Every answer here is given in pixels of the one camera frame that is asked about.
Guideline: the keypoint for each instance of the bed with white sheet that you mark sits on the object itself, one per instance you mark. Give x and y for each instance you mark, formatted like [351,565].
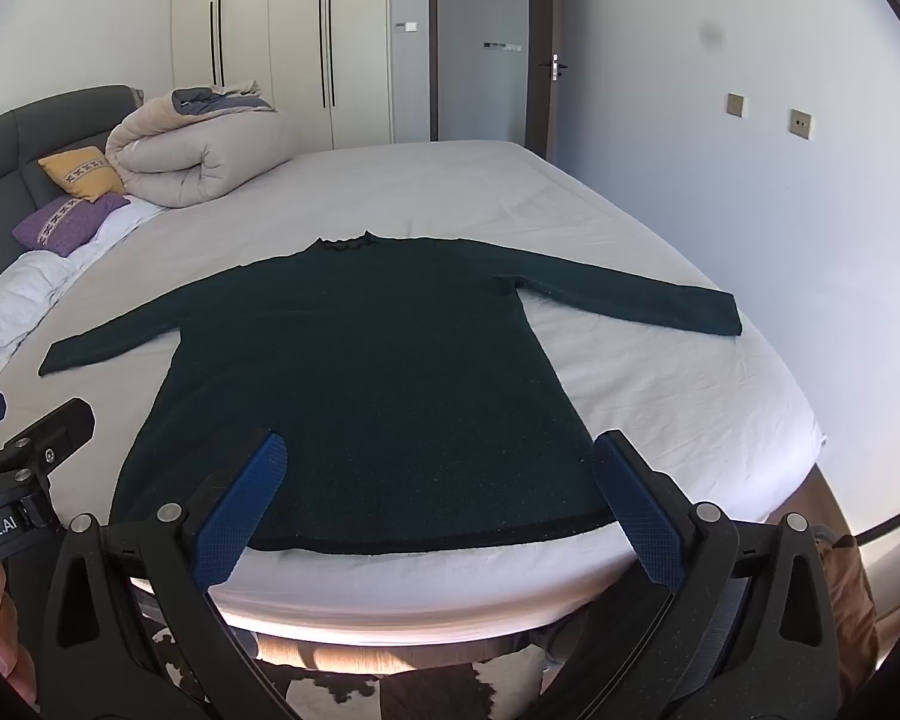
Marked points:
[645,390]

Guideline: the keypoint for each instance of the purple patterned cushion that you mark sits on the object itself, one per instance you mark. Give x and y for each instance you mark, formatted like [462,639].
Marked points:
[67,225]

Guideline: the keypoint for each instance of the cream wardrobe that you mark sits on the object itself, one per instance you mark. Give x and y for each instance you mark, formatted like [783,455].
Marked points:
[277,37]

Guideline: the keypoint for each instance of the yellow patterned cushion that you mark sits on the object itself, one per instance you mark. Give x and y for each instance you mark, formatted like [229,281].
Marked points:
[82,172]

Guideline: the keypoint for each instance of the folded beige duvet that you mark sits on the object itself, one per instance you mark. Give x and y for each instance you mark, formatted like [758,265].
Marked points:
[195,157]

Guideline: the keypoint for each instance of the white pillow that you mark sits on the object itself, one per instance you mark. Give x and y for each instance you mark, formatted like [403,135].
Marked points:
[22,292]

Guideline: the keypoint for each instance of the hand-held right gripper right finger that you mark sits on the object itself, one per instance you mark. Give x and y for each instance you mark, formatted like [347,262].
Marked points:
[637,510]

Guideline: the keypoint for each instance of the brown door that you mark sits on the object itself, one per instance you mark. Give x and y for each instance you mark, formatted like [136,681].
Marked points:
[544,52]

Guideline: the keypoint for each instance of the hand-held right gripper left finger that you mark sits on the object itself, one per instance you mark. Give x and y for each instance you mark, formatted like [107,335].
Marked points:
[247,510]

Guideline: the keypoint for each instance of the dark green sweater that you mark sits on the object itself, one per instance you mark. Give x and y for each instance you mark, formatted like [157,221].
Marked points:
[375,360]

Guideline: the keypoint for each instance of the brass wall socket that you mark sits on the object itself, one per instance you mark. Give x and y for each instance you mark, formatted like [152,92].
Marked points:
[735,105]
[799,124]

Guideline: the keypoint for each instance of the grey padded headboard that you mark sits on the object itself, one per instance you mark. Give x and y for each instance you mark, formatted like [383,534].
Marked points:
[15,142]

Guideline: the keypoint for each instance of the brown door frame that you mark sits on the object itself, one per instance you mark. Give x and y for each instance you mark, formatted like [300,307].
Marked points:
[433,37]

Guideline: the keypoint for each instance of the cowhide rug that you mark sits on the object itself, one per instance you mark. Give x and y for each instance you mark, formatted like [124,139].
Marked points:
[420,682]

